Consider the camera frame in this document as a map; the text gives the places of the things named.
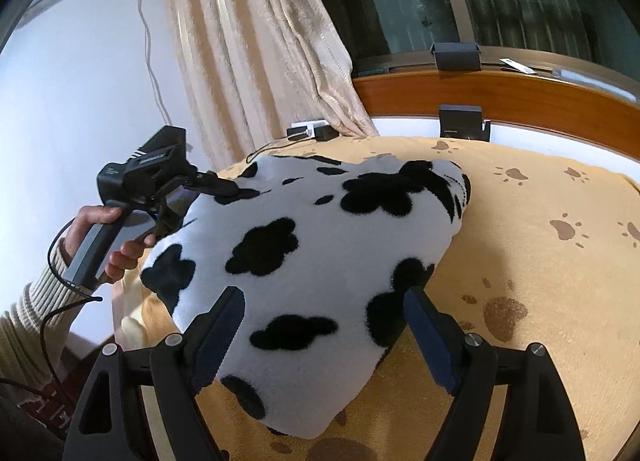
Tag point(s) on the person's dark trousers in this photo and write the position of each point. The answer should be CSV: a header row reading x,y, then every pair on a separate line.
x,y
20,433

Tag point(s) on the wooden headboard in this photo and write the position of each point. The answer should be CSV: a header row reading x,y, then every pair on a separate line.
x,y
525,101

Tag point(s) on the black power adapter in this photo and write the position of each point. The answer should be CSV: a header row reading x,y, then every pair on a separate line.
x,y
325,132

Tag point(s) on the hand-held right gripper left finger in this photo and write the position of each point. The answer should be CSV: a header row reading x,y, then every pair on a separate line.
x,y
220,336

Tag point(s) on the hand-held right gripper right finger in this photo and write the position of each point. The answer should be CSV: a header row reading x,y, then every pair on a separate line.
x,y
430,336

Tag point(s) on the beige curtain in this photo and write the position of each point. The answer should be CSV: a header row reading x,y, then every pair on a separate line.
x,y
260,41

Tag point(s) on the person's left forearm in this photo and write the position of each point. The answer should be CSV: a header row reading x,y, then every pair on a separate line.
x,y
35,311

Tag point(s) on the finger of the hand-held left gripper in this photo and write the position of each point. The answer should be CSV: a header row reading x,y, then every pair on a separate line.
x,y
170,213
220,184

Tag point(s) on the dark grey box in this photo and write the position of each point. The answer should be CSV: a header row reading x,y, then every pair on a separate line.
x,y
460,123
455,58

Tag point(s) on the person's left hand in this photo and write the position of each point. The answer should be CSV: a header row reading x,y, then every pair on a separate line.
x,y
95,216

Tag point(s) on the yellow paw print blanket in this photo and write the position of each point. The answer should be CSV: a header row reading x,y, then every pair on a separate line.
x,y
525,266

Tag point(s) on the white paper tag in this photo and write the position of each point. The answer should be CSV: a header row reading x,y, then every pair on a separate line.
x,y
517,66

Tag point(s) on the window with grey frame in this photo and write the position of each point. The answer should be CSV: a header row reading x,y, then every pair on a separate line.
x,y
500,1

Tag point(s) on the cow print fleece garment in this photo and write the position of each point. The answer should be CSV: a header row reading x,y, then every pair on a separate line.
x,y
310,201

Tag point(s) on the red patterned rug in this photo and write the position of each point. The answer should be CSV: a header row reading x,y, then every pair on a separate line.
x,y
45,406

